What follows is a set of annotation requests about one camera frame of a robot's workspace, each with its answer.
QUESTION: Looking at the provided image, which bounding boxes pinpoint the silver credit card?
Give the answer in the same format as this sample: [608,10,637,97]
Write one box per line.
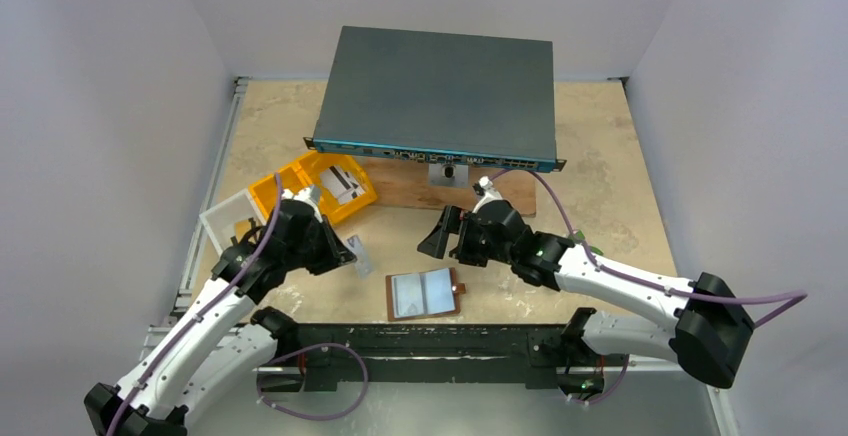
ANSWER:
[346,235,373,279]

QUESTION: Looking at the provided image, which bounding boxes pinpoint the brown leather card holder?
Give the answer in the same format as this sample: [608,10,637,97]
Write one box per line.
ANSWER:
[385,268,467,322]

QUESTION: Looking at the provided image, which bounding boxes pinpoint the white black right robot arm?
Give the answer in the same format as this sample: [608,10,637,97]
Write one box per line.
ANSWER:
[417,200,755,389]

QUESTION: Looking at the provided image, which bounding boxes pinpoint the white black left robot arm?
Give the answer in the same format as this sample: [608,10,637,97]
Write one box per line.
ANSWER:
[84,186,356,435]

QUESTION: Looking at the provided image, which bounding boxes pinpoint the white cards in bin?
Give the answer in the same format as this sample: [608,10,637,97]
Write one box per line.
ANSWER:
[320,165,366,206]

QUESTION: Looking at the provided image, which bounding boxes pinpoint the white plastic bin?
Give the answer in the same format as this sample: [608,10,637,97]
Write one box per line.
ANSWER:
[200,189,266,255]

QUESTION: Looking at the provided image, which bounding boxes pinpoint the green toy figure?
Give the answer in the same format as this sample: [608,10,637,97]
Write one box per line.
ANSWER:
[571,229,604,256]

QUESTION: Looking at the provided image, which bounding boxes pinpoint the brown wooden board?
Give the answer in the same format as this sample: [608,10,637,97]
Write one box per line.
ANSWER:
[359,157,537,216]

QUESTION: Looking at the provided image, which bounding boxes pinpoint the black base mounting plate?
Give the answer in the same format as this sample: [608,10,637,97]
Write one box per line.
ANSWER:
[270,323,606,398]

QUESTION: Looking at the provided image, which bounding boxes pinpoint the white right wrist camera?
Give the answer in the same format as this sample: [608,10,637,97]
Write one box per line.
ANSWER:
[472,176,503,213]

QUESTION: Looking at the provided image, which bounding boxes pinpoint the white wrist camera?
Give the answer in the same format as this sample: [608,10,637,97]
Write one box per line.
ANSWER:
[281,185,322,217]
[472,176,503,213]

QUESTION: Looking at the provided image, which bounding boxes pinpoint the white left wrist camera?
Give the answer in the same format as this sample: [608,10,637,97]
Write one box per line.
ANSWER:
[281,185,322,217]

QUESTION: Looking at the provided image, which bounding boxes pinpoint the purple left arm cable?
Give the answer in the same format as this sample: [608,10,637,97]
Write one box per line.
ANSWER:
[105,173,285,436]

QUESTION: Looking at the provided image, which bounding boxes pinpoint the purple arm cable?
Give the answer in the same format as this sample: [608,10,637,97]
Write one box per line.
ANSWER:
[105,173,285,436]
[476,169,810,330]

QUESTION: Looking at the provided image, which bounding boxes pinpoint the grey metal camera stand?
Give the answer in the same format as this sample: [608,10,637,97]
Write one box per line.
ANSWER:
[428,163,469,188]

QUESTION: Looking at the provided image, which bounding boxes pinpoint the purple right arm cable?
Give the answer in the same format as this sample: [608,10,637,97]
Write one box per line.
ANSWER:
[476,169,810,330]

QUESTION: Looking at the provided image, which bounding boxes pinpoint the grey blue network switch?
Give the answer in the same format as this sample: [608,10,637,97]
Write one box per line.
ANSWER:
[304,26,565,173]

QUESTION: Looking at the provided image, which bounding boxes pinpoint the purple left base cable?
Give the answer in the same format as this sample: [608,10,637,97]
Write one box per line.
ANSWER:
[255,343,369,423]

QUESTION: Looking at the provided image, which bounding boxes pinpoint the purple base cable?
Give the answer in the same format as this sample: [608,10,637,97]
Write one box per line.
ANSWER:
[255,343,369,423]
[566,356,629,408]

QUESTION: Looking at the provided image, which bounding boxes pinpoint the aluminium frame rail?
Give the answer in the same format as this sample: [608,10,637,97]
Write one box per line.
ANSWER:
[139,76,251,362]

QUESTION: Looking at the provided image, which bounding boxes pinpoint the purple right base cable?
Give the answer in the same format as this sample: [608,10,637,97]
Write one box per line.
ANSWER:
[566,356,629,408]

